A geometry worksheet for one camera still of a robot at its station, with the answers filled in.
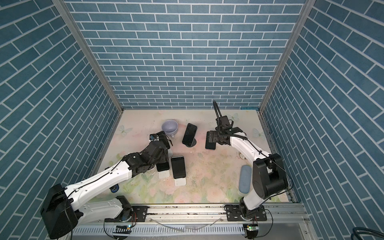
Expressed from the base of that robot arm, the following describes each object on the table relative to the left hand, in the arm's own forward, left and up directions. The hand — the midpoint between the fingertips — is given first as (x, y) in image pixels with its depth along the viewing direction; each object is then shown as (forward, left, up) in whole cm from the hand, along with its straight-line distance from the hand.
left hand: (164, 152), depth 82 cm
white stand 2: (-12, -8, -11) cm, 19 cm away
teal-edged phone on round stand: (+17, -13, -7) cm, 23 cm away
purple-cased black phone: (+11, -27, -11) cm, 31 cm away
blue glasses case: (-12, -45, -10) cm, 48 cm away
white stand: (-8, +1, -12) cm, 14 cm away
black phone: (-8, -8, 0) cm, 12 cm away
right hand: (+12, -30, 0) cm, 32 cm away
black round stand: (+11, -16, -8) cm, 21 cm away
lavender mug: (+26, +1, -10) cm, 28 cm away
